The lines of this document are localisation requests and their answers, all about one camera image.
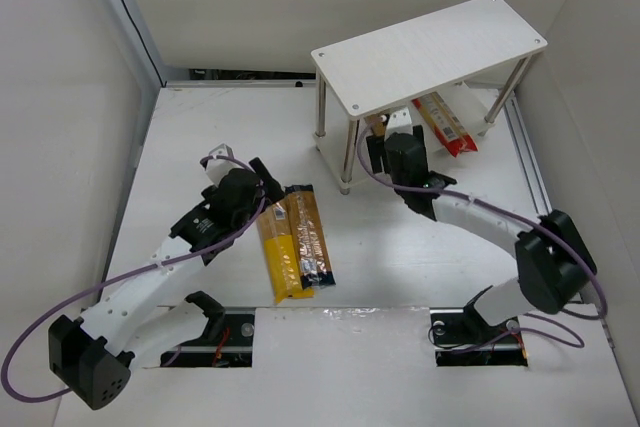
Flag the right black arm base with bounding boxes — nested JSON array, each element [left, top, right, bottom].
[[427, 295, 528, 367]]

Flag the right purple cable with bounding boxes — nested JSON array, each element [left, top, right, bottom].
[[355, 117, 609, 363]]

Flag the brown spaghetti bag blue ends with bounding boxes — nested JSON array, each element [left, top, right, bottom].
[[365, 113, 388, 139]]

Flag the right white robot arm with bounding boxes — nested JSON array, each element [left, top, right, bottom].
[[356, 132, 599, 334]]

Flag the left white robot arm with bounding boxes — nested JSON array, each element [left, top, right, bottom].
[[48, 158, 283, 410]]

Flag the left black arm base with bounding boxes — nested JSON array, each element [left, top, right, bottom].
[[160, 291, 255, 369]]

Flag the red spaghetti bag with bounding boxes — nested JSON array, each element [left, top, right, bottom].
[[412, 92, 478, 157]]

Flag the white two-tier shelf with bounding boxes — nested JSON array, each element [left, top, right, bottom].
[[311, 0, 547, 194]]

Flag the brown spaghetti bag dark ends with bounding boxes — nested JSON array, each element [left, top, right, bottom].
[[285, 184, 336, 288]]

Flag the yellow spaghetti bag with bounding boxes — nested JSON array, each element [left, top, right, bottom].
[[257, 201, 314, 304]]

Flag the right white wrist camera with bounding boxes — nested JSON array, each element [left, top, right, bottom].
[[382, 106, 413, 139]]

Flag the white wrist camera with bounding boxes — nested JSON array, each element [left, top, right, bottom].
[[200, 143, 235, 187], [382, 106, 413, 139]]

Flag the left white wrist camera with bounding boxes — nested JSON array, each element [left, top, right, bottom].
[[200, 143, 235, 187]]

